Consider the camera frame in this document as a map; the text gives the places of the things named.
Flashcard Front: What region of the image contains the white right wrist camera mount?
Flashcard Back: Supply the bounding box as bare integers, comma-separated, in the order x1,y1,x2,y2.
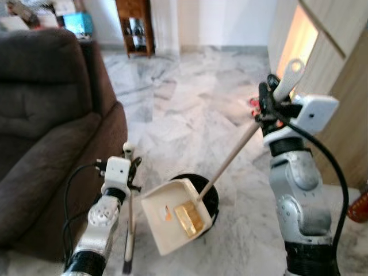
289,94,340,137

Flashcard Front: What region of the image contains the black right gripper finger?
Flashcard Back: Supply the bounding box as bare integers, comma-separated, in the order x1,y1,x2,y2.
258,74,278,105

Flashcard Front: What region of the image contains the small brown wooden shelf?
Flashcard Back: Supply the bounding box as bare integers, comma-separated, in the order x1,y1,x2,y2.
114,0,156,58

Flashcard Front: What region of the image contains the blue box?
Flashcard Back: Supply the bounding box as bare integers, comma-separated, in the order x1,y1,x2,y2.
62,11,94,37

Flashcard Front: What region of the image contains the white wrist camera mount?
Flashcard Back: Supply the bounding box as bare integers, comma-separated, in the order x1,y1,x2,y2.
289,94,340,137
102,156,132,194

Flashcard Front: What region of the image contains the round black waste bin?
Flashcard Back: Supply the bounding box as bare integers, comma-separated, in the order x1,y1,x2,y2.
170,173,220,232

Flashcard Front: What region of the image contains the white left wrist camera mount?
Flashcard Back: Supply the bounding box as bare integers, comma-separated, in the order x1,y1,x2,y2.
102,156,132,194

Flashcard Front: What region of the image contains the dark brown fabric sofa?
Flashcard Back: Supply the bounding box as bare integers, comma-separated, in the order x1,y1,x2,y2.
0,28,129,264

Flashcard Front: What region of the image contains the beige wooden cabinet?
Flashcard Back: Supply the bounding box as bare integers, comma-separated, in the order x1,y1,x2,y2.
267,0,368,191

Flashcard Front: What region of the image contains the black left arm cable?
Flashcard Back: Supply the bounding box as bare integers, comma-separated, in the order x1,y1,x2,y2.
61,163,107,271

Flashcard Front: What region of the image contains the beige handled broom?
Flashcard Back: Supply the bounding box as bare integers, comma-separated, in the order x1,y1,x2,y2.
121,142,137,274

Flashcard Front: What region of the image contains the golden foil packet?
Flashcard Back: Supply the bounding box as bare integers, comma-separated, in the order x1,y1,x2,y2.
174,201,206,238

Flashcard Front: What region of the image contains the red and gold container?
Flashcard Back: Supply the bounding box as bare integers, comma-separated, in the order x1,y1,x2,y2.
347,193,368,224

